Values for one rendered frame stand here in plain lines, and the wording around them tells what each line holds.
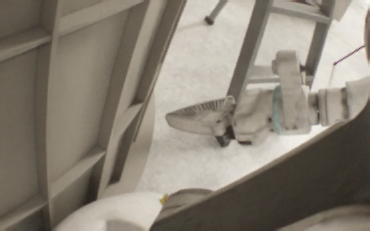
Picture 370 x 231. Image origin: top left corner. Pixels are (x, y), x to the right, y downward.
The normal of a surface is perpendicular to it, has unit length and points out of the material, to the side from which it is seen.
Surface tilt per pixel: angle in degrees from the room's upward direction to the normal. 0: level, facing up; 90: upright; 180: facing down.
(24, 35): 0
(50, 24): 90
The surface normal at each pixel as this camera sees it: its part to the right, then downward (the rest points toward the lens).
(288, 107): -0.49, 0.06
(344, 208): -0.44, -0.80
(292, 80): -0.41, 0.44
